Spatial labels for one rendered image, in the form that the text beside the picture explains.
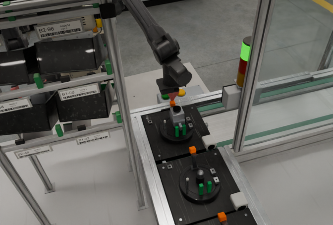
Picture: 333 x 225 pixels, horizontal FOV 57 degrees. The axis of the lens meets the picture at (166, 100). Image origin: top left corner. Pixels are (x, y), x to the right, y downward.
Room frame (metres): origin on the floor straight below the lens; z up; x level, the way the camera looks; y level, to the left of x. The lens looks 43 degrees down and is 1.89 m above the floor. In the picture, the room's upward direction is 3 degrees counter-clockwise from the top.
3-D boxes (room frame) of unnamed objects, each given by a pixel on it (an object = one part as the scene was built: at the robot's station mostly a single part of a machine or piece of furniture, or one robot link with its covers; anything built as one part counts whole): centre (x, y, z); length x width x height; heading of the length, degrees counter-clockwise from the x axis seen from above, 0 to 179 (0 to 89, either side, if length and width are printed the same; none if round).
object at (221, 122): (0.86, -0.33, 0.91); 0.84 x 0.28 x 0.10; 104
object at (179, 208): (0.56, -0.10, 1.01); 0.24 x 0.24 x 0.13; 14
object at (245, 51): (0.74, -0.25, 1.38); 0.05 x 0.05 x 0.05
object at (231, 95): (0.74, -0.25, 1.29); 0.12 x 0.05 x 0.25; 104
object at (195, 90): (1.03, -0.07, 0.93); 0.21 x 0.07 x 0.06; 104
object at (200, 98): (1.02, -0.27, 0.91); 0.89 x 0.06 x 0.11; 104
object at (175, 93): (0.88, -0.01, 1.11); 0.07 x 0.07 x 0.09; 14
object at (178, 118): (0.79, -0.04, 1.06); 0.08 x 0.04 x 0.07; 14
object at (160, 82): (0.88, -0.02, 1.18); 0.10 x 0.07 x 0.07; 104
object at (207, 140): (0.73, -0.16, 0.97); 0.05 x 0.05 x 0.04; 14
